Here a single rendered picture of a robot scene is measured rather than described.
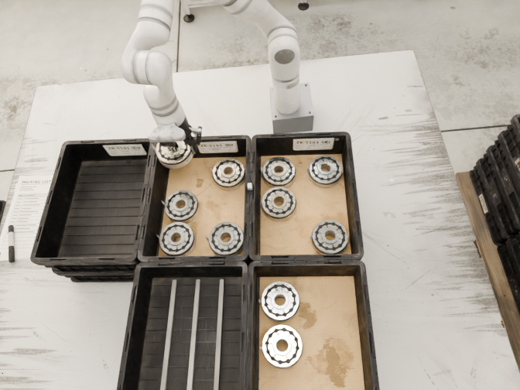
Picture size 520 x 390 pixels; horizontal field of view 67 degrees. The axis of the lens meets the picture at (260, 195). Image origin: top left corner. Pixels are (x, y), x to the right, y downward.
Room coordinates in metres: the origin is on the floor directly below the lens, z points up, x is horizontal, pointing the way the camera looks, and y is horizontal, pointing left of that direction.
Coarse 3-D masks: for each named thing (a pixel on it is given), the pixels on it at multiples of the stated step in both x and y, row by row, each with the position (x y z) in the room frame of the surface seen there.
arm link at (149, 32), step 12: (144, 24) 0.70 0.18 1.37; (156, 24) 0.70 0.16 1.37; (132, 36) 0.69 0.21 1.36; (144, 36) 0.69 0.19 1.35; (156, 36) 0.69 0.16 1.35; (168, 36) 0.70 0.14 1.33; (132, 48) 0.67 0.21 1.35; (144, 48) 0.69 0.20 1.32; (132, 60) 0.64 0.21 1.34; (144, 60) 0.63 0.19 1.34; (132, 72) 0.62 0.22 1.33; (144, 72) 0.61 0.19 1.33; (144, 84) 0.62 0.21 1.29
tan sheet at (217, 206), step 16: (192, 160) 0.71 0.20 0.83; (208, 160) 0.70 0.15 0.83; (240, 160) 0.69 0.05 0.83; (176, 176) 0.66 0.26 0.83; (192, 176) 0.65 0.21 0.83; (208, 176) 0.64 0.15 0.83; (192, 192) 0.60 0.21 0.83; (208, 192) 0.59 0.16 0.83; (224, 192) 0.58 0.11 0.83; (240, 192) 0.57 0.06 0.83; (208, 208) 0.53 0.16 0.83; (224, 208) 0.52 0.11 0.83; (240, 208) 0.51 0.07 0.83; (192, 224) 0.48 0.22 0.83; (208, 224) 0.48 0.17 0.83; (240, 224) 0.46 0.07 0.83; (176, 240) 0.44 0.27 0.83; (224, 240) 0.42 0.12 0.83
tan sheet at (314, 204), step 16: (304, 160) 0.65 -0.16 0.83; (304, 176) 0.59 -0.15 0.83; (304, 192) 0.53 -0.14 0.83; (320, 192) 0.53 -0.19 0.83; (336, 192) 0.52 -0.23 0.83; (304, 208) 0.48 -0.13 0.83; (320, 208) 0.47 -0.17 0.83; (336, 208) 0.46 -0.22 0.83; (272, 224) 0.44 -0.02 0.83; (288, 224) 0.44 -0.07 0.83; (304, 224) 0.43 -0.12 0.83; (272, 240) 0.40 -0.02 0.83; (288, 240) 0.39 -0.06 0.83; (304, 240) 0.38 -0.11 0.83
